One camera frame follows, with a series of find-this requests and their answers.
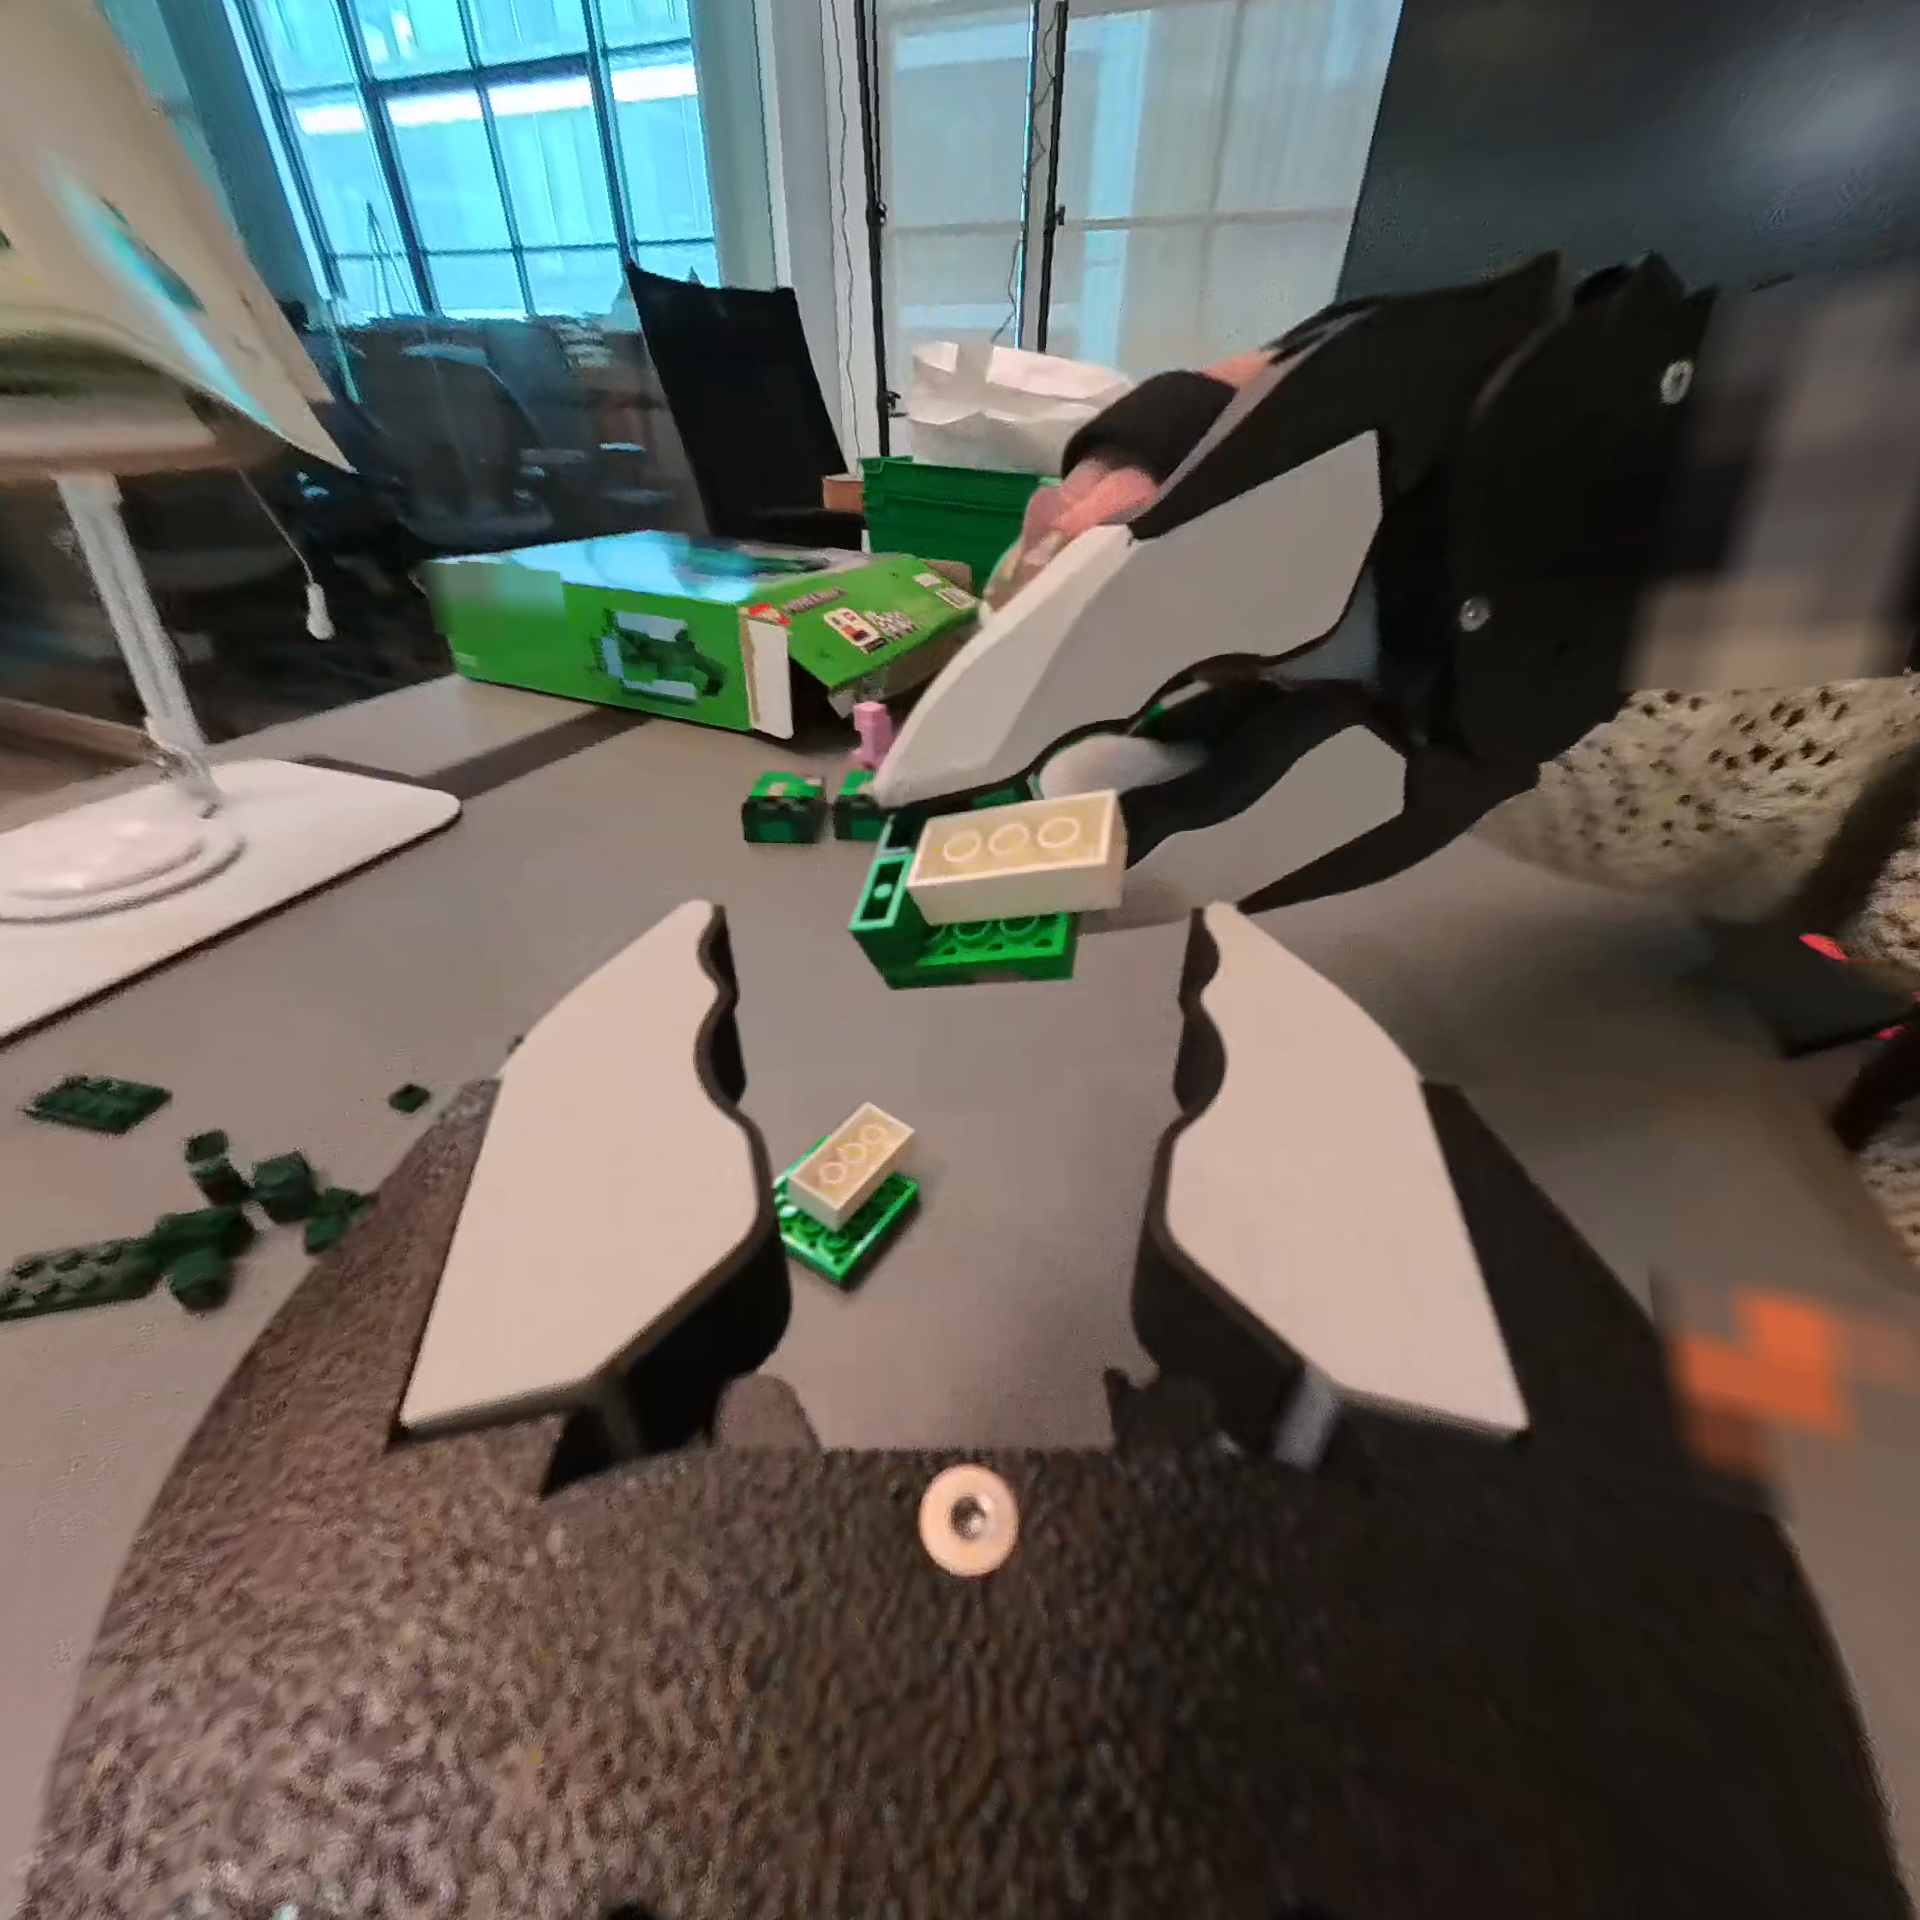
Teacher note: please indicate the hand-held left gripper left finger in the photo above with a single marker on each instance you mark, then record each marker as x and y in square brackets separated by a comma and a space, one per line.
[603, 1186]

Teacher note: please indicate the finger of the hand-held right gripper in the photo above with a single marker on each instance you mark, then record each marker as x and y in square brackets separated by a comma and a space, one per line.
[1170, 632]
[1291, 809]

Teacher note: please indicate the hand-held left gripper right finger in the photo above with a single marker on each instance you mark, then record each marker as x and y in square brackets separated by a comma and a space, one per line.
[1334, 1215]

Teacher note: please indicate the green lego plate cream brick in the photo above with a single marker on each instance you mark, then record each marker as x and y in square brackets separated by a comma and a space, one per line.
[991, 880]
[848, 1186]

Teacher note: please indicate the dark green lego piece pile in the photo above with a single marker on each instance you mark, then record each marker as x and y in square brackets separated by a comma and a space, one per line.
[193, 1232]

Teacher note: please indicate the person's right forearm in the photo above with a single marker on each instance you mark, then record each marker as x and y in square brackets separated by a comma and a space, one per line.
[1726, 792]

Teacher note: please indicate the large green creeper build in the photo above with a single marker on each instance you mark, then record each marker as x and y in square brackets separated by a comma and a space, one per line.
[947, 516]

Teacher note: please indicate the pink lego figure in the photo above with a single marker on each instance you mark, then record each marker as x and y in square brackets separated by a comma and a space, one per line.
[876, 729]

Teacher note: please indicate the dark green flat lego plate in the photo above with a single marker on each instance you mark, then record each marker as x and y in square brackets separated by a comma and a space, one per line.
[98, 1104]

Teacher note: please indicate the green lego set box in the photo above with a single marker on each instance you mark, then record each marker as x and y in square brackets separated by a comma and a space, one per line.
[631, 632]

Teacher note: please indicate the lego instruction booklet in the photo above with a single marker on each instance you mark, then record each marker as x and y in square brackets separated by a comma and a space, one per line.
[135, 271]

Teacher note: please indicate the person's right hand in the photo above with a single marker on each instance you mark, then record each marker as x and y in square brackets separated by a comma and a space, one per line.
[1087, 506]

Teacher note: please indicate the white plastic bag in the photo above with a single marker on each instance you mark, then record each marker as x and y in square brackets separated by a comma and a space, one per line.
[1006, 397]

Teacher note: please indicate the black light stand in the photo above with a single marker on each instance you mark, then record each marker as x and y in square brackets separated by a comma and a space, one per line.
[871, 228]
[1050, 164]

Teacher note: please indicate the black office chair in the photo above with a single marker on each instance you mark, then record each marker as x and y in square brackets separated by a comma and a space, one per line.
[733, 408]

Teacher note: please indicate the white book stand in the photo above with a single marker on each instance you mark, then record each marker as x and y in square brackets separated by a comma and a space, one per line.
[227, 840]

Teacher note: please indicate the dark object red mark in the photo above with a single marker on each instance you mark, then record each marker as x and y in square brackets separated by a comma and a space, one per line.
[1814, 996]

